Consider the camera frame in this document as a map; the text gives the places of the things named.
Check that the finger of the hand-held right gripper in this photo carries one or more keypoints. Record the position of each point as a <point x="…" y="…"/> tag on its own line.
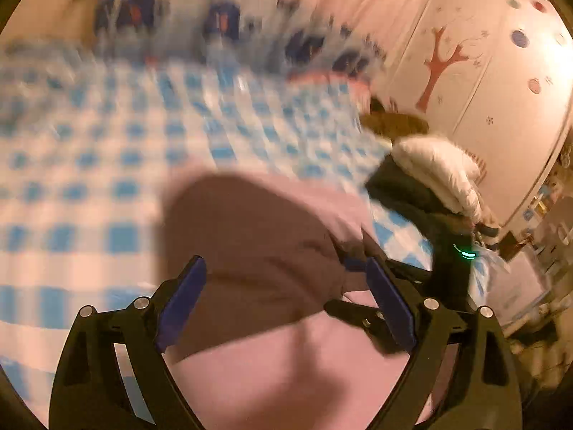
<point x="398" y="271"/>
<point x="353" y="313"/>

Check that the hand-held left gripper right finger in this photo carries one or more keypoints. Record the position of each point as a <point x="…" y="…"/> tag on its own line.
<point x="391" y="304"/>

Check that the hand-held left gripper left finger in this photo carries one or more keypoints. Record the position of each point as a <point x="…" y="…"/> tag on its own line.
<point x="183" y="304"/>

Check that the pink and brown jacket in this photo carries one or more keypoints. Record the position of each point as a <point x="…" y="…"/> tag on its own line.
<point x="268" y="367"/>

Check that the white storage box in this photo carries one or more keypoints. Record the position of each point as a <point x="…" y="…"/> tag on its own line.
<point x="523" y="286"/>

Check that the dark garment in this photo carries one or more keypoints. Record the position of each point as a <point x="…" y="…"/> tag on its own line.
<point x="403" y="192"/>

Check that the white fluffy garment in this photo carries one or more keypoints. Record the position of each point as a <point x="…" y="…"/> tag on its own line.
<point x="441" y="174"/>

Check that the blue checked bed cover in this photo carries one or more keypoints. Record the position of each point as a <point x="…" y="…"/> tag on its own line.
<point x="89" y="165"/>

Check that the white wardrobe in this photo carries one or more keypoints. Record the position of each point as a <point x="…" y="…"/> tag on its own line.
<point x="492" y="98"/>

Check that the pink cloth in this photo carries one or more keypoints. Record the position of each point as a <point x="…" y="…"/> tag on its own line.
<point x="327" y="79"/>

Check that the whale print curtain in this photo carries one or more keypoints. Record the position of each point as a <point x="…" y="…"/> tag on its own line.
<point x="224" y="22"/>

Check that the red tree wall sticker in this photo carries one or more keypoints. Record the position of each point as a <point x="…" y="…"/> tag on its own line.
<point x="441" y="60"/>

